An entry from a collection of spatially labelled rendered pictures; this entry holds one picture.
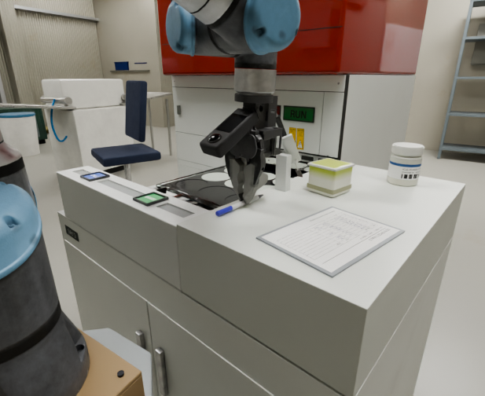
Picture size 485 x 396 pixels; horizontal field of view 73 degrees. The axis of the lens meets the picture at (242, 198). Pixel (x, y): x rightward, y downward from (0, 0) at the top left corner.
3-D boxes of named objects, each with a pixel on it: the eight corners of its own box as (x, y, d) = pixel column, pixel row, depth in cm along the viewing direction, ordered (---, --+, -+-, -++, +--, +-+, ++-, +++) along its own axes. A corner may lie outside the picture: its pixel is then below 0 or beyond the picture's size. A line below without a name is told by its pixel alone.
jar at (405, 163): (391, 177, 87) (398, 141, 83) (420, 181, 82) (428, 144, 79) (382, 182, 82) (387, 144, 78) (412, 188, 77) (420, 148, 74)
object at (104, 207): (95, 207, 105) (88, 165, 100) (215, 271, 71) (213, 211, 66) (64, 216, 98) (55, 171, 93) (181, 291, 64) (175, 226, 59)
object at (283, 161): (286, 183, 81) (289, 129, 77) (299, 186, 79) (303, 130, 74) (272, 189, 77) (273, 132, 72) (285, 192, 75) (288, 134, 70)
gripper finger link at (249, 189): (271, 201, 68) (273, 158, 65) (253, 209, 64) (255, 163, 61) (259, 197, 70) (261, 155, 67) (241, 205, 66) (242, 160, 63)
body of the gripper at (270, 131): (281, 157, 66) (286, 95, 61) (254, 165, 60) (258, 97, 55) (251, 150, 70) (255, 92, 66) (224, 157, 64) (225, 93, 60)
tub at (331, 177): (325, 184, 81) (327, 157, 78) (351, 192, 75) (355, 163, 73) (305, 190, 76) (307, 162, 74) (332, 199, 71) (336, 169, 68)
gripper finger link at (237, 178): (257, 196, 71) (260, 155, 67) (238, 203, 66) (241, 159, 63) (246, 192, 72) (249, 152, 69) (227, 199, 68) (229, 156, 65)
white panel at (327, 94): (181, 163, 160) (175, 75, 146) (336, 202, 109) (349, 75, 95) (176, 163, 158) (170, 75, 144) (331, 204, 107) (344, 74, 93)
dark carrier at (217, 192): (236, 165, 126) (236, 163, 126) (316, 183, 105) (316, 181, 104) (162, 186, 102) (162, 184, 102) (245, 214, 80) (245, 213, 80)
